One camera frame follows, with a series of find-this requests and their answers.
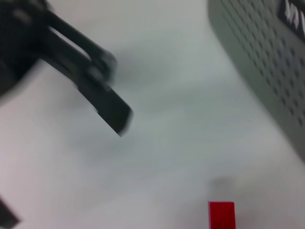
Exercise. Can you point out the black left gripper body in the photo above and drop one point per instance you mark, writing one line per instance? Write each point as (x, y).
(19, 35)

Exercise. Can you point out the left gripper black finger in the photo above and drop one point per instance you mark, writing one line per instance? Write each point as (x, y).
(100, 95)
(6, 217)

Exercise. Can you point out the dark red toy brick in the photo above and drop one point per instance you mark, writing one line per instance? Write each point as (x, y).
(221, 214)

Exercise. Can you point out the grey perforated storage bin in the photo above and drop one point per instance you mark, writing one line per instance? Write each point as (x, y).
(262, 59)

